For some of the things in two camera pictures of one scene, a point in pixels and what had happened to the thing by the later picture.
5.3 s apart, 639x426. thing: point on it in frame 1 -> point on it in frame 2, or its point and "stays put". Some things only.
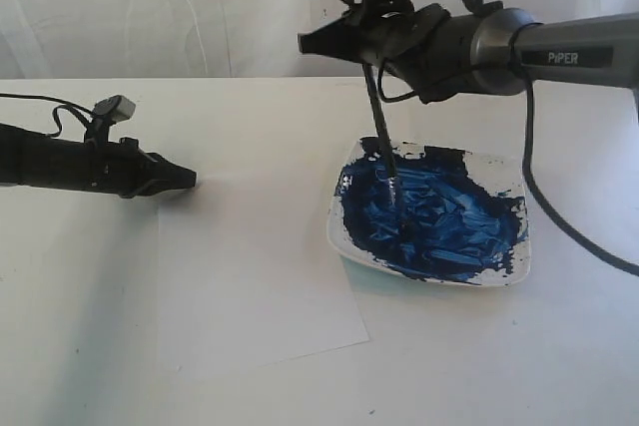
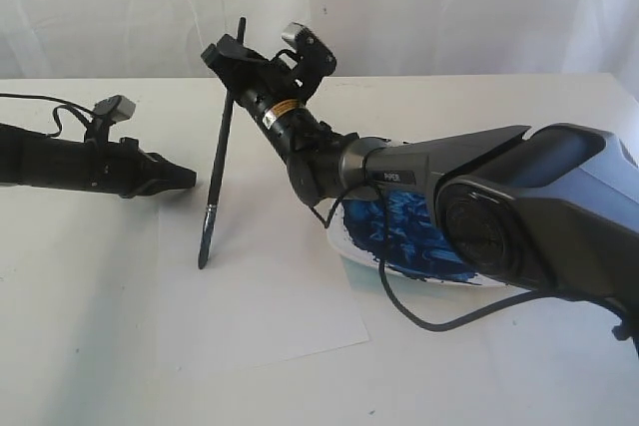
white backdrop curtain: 239,12 stays put
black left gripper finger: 165,185 stays put
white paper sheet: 249,275 stays put
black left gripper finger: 159,168 stays put
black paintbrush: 390,165 -> 210,211
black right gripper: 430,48 -> 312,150
